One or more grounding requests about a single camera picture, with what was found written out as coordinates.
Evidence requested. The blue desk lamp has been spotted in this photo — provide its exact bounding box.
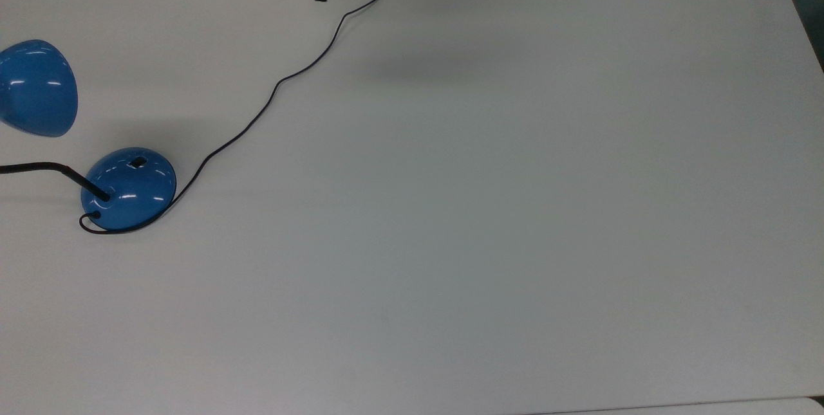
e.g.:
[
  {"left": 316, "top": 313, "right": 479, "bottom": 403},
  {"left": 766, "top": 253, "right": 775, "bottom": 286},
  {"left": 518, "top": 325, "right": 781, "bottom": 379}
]
[{"left": 0, "top": 39, "right": 177, "bottom": 232}]

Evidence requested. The black lamp power cable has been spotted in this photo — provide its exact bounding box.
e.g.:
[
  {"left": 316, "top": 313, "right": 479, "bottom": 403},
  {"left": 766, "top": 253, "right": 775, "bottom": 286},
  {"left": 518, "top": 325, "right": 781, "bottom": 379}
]
[{"left": 79, "top": 0, "right": 427, "bottom": 235}]

